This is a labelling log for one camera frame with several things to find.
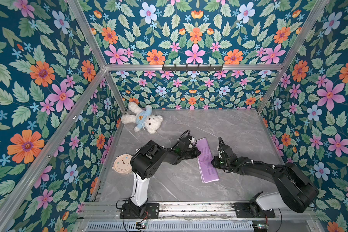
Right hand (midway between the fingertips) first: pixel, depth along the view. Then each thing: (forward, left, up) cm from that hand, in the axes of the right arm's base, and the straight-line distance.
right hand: (213, 160), depth 91 cm
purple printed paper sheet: (-8, +4, -1) cm, 9 cm away
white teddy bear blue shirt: (+26, +48, +9) cm, 55 cm away
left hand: (+5, +7, +1) cm, 9 cm away
